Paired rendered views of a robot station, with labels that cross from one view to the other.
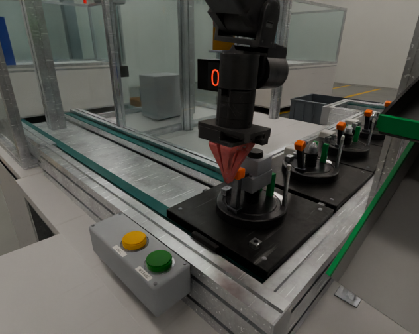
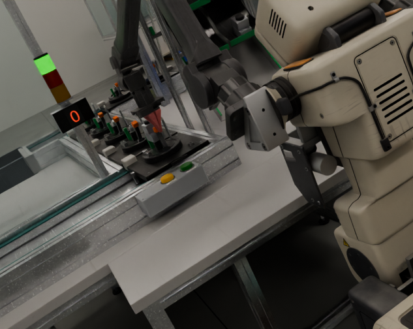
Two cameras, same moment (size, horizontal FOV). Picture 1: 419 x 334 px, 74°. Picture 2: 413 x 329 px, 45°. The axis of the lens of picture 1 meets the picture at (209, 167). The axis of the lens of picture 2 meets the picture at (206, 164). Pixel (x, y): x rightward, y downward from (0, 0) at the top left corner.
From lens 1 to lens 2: 135 cm
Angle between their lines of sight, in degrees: 59
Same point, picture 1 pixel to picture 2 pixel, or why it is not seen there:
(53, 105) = not seen: outside the picture
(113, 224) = (146, 192)
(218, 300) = (211, 160)
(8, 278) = (145, 262)
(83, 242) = (127, 246)
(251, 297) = (216, 143)
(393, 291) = not seen: hidden behind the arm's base
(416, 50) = (171, 45)
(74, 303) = (182, 225)
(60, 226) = (98, 267)
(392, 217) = not seen: hidden behind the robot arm
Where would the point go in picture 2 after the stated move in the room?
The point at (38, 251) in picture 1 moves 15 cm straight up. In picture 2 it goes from (124, 263) to (98, 218)
